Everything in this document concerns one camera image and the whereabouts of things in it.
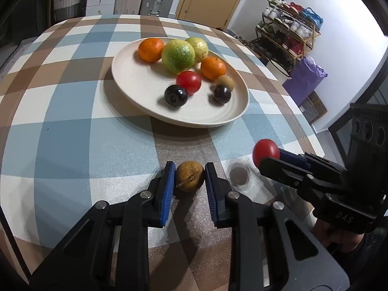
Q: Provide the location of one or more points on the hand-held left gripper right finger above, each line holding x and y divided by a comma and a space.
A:
213, 194

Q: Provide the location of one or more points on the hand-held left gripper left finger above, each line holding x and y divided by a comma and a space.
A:
166, 194

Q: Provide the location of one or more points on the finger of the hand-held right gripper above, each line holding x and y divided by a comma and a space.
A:
295, 157
282, 171

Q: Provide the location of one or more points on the red cherry tomato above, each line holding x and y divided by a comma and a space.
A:
188, 81
265, 153

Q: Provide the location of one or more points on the brown longan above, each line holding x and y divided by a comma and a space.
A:
189, 175
225, 81

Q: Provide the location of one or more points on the dark purple plum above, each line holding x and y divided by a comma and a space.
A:
222, 94
175, 96

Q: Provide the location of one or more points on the cream round plate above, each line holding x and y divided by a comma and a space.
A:
142, 91

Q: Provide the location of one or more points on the large orange mandarin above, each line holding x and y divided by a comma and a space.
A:
213, 69

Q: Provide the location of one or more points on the large green guava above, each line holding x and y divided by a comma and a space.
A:
178, 56

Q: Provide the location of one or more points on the person's right hand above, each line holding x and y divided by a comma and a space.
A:
336, 236

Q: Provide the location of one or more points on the patterned box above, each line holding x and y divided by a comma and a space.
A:
315, 106

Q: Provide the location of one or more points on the purple bag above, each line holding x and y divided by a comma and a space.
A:
304, 80

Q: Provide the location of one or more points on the white basin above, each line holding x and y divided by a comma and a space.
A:
277, 68

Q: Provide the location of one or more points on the checked tablecloth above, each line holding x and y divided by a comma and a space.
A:
66, 145

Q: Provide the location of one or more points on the wooden shoe rack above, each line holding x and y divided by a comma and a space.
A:
285, 36

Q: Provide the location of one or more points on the blue plastic bag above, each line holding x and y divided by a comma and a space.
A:
312, 18

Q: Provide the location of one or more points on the small orange mandarin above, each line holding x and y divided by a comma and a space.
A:
150, 50

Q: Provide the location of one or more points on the yellow round fruit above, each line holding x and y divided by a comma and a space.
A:
200, 47

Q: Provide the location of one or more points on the wooden door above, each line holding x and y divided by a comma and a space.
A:
212, 0

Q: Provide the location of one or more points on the wicker basket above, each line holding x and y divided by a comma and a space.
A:
67, 6

